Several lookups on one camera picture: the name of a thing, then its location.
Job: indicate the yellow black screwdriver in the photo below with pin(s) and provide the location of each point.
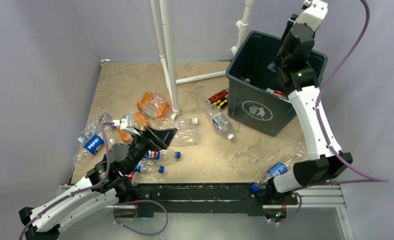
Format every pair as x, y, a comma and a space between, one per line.
219, 100
222, 104

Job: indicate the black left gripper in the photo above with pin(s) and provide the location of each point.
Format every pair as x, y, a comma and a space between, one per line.
156, 139

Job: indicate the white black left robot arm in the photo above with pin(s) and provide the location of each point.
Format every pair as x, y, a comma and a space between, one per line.
105, 184

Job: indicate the clear crushed bottle white cap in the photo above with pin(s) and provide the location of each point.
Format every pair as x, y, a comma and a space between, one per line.
180, 124

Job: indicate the small bottle red white label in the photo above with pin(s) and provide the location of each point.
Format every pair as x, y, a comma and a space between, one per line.
135, 178

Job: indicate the blue label bottle near base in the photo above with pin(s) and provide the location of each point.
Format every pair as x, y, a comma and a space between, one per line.
283, 166

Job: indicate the white camera right wrist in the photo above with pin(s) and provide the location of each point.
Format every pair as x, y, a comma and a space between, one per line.
313, 14

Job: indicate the clear crushed bottle blue label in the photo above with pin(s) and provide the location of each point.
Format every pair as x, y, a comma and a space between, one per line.
93, 127

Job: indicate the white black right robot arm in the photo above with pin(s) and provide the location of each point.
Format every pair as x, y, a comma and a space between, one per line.
299, 82

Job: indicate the clear bottle white barcode label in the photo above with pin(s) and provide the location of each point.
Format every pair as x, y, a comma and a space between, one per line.
220, 122

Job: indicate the dark green trash bin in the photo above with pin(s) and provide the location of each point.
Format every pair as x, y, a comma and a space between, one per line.
251, 72

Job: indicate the white pvc pipe frame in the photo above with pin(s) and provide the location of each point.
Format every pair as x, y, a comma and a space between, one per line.
161, 15

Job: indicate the water bottle blue label cap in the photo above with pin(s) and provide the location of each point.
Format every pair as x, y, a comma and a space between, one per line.
146, 166

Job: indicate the large pepsi bottle blue label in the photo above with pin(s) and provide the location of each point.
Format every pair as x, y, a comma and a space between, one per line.
91, 147

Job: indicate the water bottle lake picture label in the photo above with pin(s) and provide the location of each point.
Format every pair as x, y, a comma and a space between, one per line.
277, 93

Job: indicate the small pepsi bottle blue cap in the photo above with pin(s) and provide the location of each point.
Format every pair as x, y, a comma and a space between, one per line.
164, 157

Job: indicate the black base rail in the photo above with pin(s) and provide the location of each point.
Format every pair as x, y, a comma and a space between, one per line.
209, 198

